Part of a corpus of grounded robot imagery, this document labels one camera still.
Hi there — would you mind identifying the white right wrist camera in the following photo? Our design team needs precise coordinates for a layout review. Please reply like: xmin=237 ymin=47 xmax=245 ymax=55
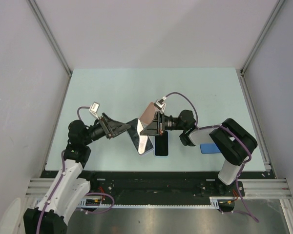
xmin=154 ymin=97 xmax=166 ymax=113

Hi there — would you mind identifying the lilac phone case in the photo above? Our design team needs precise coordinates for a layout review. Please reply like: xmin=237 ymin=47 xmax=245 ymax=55
xmin=126 ymin=118 xmax=154 ymax=156

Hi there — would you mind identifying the left aluminium frame post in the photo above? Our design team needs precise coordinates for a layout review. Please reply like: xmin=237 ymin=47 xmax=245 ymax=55
xmin=26 ymin=0 xmax=72 ymax=77

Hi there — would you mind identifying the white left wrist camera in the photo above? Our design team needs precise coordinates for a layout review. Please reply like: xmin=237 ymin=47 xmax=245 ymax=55
xmin=89 ymin=102 xmax=100 ymax=119

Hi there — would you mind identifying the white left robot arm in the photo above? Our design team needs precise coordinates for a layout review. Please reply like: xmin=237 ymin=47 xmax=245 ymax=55
xmin=23 ymin=114 xmax=130 ymax=234

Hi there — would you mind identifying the light blue phone case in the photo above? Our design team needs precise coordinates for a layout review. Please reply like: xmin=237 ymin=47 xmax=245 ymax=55
xmin=153 ymin=131 xmax=170 ymax=158

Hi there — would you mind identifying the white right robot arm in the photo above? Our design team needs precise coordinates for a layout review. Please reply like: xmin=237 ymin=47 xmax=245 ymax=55
xmin=139 ymin=110 xmax=258 ymax=195

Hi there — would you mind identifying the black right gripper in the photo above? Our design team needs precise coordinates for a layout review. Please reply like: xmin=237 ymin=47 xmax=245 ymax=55
xmin=140 ymin=111 xmax=186 ymax=136

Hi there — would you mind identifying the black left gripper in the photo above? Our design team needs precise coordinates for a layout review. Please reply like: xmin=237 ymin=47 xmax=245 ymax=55
xmin=83 ymin=113 xmax=130 ymax=146

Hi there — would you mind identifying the purple-edged black phone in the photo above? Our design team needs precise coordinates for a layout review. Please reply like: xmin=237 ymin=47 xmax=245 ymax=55
xmin=154 ymin=131 xmax=169 ymax=156

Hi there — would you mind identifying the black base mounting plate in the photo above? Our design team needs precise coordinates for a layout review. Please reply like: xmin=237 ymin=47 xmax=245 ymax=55
xmin=40 ymin=170 xmax=275 ymax=198

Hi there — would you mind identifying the right aluminium rail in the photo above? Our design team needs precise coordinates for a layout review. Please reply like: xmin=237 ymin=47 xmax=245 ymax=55
xmin=237 ymin=69 xmax=293 ymax=234

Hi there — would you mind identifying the right aluminium frame post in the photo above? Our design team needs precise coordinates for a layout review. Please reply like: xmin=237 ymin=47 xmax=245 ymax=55
xmin=239 ymin=0 xmax=287 ymax=76

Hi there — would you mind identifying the white slotted cable duct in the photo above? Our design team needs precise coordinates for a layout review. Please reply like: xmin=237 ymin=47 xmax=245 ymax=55
xmin=76 ymin=196 xmax=237 ymax=212

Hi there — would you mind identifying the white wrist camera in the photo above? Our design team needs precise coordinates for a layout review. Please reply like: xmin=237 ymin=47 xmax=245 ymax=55
xmin=154 ymin=97 xmax=166 ymax=113
xmin=89 ymin=102 xmax=100 ymax=119

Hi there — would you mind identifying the blue phone face down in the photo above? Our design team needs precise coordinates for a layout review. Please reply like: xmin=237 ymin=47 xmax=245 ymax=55
xmin=200 ymin=143 xmax=221 ymax=155

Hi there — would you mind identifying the teal-edged black phone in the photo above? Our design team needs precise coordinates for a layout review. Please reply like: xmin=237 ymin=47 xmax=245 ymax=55
xmin=126 ymin=118 xmax=154 ymax=155

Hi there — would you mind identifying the pink phone case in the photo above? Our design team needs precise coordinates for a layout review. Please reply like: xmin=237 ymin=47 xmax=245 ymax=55
xmin=139 ymin=102 xmax=158 ymax=125

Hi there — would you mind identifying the aluminium frame post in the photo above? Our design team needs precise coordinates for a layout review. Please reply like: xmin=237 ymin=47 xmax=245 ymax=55
xmin=26 ymin=0 xmax=72 ymax=77
xmin=239 ymin=0 xmax=287 ymax=76

